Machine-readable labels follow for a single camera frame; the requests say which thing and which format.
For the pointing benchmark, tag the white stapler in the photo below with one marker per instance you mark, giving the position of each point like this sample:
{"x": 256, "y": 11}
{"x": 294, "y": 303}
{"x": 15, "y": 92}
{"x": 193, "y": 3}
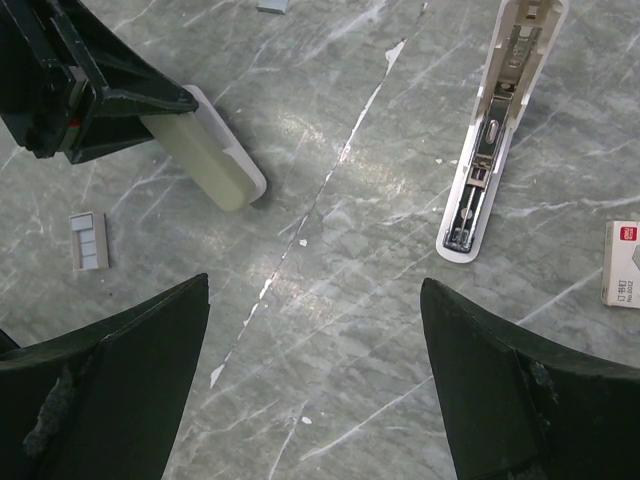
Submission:
{"x": 523, "y": 35}

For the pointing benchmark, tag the grey staple strips pile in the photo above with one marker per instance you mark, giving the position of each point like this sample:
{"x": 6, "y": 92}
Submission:
{"x": 89, "y": 241}

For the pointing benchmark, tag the small staple strip grey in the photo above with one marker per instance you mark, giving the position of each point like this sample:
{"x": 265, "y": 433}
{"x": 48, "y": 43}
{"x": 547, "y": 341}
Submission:
{"x": 273, "y": 6}

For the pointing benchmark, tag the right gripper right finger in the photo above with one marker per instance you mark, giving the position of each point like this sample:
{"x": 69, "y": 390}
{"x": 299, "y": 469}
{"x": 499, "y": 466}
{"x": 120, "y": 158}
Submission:
{"x": 516, "y": 405}

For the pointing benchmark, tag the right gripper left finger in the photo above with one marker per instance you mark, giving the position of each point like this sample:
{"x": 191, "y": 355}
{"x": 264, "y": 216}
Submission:
{"x": 104, "y": 401}

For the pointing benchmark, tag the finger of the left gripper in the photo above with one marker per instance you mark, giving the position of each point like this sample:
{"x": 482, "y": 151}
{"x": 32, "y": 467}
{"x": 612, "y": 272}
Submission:
{"x": 117, "y": 88}

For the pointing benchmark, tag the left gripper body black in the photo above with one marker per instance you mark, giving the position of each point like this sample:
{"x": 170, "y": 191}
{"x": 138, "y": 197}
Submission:
{"x": 45, "y": 89}

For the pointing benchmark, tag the staple box cardboard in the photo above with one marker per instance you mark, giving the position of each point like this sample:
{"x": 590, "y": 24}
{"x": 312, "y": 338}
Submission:
{"x": 620, "y": 280}

